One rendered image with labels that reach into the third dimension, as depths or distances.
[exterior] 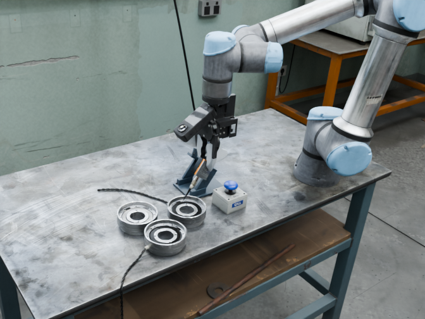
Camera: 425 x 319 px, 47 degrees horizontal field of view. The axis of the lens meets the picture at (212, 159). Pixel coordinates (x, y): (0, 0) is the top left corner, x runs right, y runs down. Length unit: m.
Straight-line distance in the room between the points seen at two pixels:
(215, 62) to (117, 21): 1.72
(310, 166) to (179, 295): 0.55
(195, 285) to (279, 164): 0.49
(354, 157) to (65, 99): 1.87
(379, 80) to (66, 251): 0.89
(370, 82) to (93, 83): 1.88
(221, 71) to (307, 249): 0.76
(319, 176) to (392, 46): 0.47
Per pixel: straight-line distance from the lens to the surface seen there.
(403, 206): 3.18
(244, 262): 1.61
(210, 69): 1.20
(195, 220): 1.29
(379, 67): 1.34
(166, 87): 3.17
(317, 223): 1.84
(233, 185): 1.37
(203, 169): 1.33
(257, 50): 1.22
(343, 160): 1.38
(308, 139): 1.53
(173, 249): 1.21
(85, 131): 3.00
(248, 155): 1.68
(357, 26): 3.33
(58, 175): 1.56
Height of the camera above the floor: 1.59
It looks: 29 degrees down
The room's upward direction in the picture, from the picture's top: 5 degrees clockwise
